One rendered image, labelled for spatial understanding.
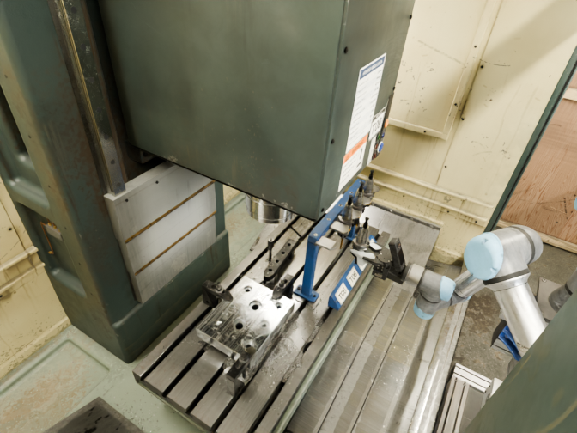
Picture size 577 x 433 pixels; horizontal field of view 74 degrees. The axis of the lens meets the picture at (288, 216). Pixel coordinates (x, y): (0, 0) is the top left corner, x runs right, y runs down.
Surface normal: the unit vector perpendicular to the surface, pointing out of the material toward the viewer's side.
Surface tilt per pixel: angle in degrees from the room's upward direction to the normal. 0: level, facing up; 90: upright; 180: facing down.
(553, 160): 90
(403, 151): 90
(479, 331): 0
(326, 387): 8
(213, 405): 0
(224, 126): 90
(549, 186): 90
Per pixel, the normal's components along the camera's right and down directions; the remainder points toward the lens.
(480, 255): -0.95, 0.07
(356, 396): -0.01, -0.70
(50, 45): 0.86, 0.36
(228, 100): -0.51, 0.51
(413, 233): -0.15, -0.51
